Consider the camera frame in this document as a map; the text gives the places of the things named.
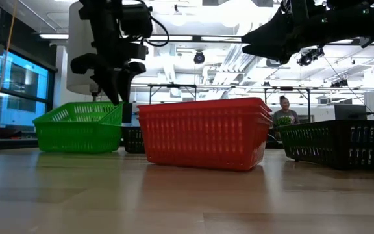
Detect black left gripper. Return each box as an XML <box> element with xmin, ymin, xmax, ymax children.
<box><xmin>70</xmin><ymin>44</ymin><xmax>149</xmax><ymax>105</ymax></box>

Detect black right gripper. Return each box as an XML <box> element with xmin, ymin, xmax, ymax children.
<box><xmin>241</xmin><ymin>0</ymin><xmax>329</xmax><ymax>65</ymax></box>

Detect green plastic basket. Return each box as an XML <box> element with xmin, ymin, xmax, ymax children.
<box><xmin>32</xmin><ymin>120</ymin><xmax>123</xmax><ymax>128</ymax></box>
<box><xmin>36</xmin><ymin>125</ymin><xmax>123</xmax><ymax>154</ymax></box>
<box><xmin>32</xmin><ymin>101</ymin><xmax>125</xmax><ymax>126</ymax></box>

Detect red plastic basket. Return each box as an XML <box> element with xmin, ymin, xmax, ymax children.
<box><xmin>137</xmin><ymin>97</ymin><xmax>272</xmax><ymax>114</ymax></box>
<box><xmin>137</xmin><ymin>109</ymin><xmax>273</xmax><ymax>120</ymax></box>
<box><xmin>138</xmin><ymin>115</ymin><xmax>274</xmax><ymax>172</ymax></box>

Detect black ceiling spotlight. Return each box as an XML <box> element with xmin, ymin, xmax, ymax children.
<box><xmin>330</xmin><ymin>77</ymin><xmax>349</xmax><ymax>88</ymax></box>
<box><xmin>296</xmin><ymin>47</ymin><xmax>325</xmax><ymax>67</ymax></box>

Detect white cylinder shade lamp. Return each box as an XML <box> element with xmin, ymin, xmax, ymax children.
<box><xmin>66</xmin><ymin>1</ymin><xmax>99</xmax><ymax>102</ymax></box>

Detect long ceiling light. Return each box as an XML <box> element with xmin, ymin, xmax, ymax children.
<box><xmin>147</xmin><ymin>34</ymin><xmax>193</xmax><ymax>42</ymax></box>
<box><xmin>39</xmin><ymin>33</ymin><xmax>69</xmax><ymax>40</ymax></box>
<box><xmin>201</xmin><ymin>36</ymin><xmax>242</xmax><ymax>42</ymax></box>

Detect black plastic basket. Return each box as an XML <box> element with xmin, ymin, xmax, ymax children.
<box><xmin>278</xmin><ymin>119</ymin><xmax>374</xmax><ymax>170</ymax></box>
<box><xmin>121</xmin><ymin>125</ymin><xmax>146</xmax><ymax>155</ymax></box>

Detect person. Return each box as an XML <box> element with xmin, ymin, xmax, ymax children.
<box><xmin>272</xmin><ymin>95</ymin><xmax>301</xmax><ymax>127</ymax></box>

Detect black hanging ceiling device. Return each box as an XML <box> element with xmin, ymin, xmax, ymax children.
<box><xmin>193</xmin><ymin>50</ymin><xmax>206</xmax><ymax>65</ymax></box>

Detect dark computer monitor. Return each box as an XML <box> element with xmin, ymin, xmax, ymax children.
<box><xmin>334</xmin><ymin>103</ymin><xmax>368</xmax><ymax>121</ymax></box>

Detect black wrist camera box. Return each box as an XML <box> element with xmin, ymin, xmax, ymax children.
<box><xmin>120</xmin><ymin>3</ymin><xmax>153</xmax><ymax>39</ymax></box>

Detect black camera cable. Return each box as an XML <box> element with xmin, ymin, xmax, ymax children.
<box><xmin>144</xmin><ymin>14</ymin><xmax>171</xmax><ymax>47</ymax></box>

